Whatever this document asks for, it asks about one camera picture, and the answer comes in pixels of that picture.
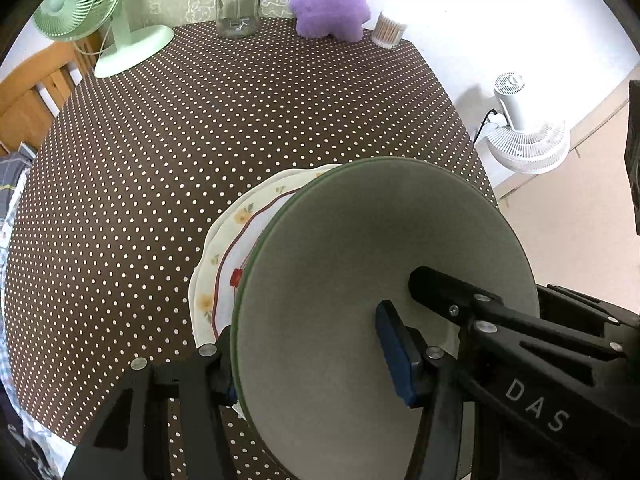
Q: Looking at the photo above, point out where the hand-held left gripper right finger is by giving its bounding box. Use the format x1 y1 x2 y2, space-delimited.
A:
376 300 478 480

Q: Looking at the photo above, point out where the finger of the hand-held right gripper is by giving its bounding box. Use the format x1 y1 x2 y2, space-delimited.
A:
409 266 640 436
537 284 640 361

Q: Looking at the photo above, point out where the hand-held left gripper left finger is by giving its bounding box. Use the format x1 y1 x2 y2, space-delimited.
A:
65 326 237 480

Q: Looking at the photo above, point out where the yellow floral plate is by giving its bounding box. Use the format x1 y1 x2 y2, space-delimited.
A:
188 162 346 361
192 162 346 356

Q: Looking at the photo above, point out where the maroon flower white plate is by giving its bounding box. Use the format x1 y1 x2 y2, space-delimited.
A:
212 192 301 341

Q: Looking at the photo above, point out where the grey patterned ceramic bowl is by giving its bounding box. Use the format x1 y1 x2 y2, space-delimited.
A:
231 156 541 480

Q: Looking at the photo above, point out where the white floor fan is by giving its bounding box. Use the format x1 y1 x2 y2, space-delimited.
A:
487 72 572 176

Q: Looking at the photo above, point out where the brown polka dot tablecloth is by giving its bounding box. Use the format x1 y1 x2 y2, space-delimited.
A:
0 17 501 480

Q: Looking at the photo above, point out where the wooden chair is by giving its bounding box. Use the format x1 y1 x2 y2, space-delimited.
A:
0 35 103 157

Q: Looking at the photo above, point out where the cotton swab container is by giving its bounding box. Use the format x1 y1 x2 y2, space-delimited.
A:
371 10 407 50

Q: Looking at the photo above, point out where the green desk fan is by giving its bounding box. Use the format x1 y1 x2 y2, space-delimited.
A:
32 0 176 79

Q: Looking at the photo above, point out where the glass jar with lid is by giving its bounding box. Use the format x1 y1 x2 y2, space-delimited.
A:
216 0 264 39

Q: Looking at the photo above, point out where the black fan cable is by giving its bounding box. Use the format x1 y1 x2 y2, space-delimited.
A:
472 107 503 143

